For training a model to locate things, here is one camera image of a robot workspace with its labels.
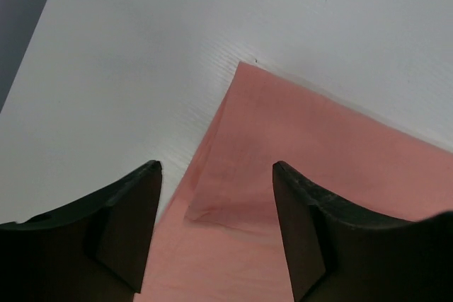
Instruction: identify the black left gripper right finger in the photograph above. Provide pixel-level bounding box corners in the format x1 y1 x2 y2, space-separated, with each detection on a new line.
273 161 452 301

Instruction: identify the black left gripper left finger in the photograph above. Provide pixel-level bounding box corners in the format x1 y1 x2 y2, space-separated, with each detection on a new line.
1 161 162 301

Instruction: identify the pink t shirt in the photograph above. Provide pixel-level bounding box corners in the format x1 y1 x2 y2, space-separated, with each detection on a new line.
136 63 452 301

